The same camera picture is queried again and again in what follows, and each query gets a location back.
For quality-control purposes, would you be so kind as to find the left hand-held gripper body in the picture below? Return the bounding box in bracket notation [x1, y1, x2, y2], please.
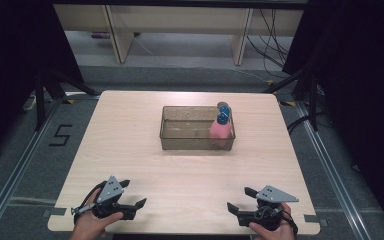
[71, 175, 138, 222]

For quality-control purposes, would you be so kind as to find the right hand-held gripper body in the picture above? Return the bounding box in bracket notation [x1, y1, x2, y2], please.
[237, 184, 300, 232]

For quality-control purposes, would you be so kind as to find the pink bottle with blue cap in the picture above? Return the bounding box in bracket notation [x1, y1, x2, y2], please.
[209, 101, 233, 140]

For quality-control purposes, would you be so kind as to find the clear plastic bin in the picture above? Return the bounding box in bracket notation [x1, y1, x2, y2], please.
[159, 105, 237, 151]

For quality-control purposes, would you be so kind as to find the person's right hand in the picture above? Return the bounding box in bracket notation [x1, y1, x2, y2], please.
[248, 201, 296, 240]

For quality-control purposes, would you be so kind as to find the person's left hand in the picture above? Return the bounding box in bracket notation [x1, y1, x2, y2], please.
[69, 188, 125, 240]

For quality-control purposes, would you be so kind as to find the black metal stand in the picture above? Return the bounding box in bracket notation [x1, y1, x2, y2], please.
[34, 65, 102, 132]
[262, 64, 320, 132]

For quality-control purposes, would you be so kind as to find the black curtain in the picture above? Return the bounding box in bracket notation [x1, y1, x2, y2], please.
[281, 0, 384, 240]
[0, 0, 85, 168]

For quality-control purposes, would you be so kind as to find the light wooden desk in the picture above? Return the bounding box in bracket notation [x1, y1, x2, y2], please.
[53, 3, 305, 67]

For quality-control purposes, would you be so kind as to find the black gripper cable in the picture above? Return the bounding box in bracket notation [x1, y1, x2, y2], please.
[279, 209, 299, 236]
[74, 180, 108, 224]

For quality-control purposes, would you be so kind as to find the metal floor rail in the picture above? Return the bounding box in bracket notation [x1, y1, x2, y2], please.
[0, 96, 66, 240]
[294, 99, 383, 240]

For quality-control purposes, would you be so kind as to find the bundle of black floor cables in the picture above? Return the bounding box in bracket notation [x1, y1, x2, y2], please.
[245, 8, 292, 80]

